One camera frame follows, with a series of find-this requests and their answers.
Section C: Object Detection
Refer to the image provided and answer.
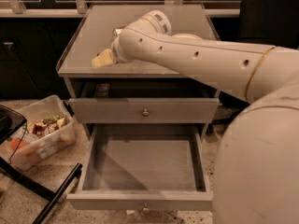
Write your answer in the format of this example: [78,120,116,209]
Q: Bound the black office chair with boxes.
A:
[214,0,299,126]

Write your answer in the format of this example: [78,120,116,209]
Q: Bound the white paper bowl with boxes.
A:
[172,34,203,40]

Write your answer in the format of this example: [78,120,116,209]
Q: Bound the lower metal drawer knob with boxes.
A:
[139,203,152,217]

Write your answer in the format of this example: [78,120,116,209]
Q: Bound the dark object in shelf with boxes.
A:
[94,84,109,98]

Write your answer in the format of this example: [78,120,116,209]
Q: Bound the clear plastic storage bin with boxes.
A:
[0,95,76,171]

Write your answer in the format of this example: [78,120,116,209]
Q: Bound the closed grey top drawer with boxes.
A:
[69,98,219,124]

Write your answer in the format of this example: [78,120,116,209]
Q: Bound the shiny gold snack bag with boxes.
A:
[113,27,123,37]

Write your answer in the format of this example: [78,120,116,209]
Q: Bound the round metal drawer knob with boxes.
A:
[142,109,150,117]

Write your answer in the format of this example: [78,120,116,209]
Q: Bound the grey drawer cabinet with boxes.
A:
[55,4,234,217]

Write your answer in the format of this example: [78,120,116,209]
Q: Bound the snacks inside plastic bin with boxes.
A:
[7,116,67,158]

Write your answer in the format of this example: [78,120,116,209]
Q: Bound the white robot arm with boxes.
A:
[92,10,299,224]

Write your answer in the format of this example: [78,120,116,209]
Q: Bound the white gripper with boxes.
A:
[92,37,130,67]

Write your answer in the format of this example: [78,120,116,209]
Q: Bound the black table frame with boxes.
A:
[0,105,84,224]

